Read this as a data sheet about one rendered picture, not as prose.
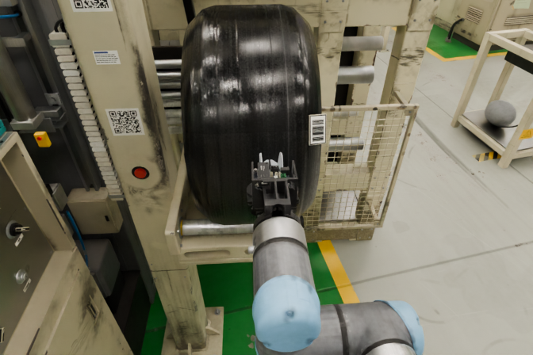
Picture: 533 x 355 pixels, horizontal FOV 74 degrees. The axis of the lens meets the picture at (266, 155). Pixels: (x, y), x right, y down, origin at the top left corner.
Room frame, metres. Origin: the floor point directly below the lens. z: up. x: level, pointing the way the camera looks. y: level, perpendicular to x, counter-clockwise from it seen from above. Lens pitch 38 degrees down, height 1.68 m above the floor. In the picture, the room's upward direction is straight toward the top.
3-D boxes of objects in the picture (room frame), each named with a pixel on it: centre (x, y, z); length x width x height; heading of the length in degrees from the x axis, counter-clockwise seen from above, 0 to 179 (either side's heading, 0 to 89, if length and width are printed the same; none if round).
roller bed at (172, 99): (1.18, 0.32, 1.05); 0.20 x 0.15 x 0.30; 93
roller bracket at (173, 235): (0.80, 0.26, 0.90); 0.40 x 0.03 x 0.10; 3
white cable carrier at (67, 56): (0.74, 0.42, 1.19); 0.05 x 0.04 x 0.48; 3
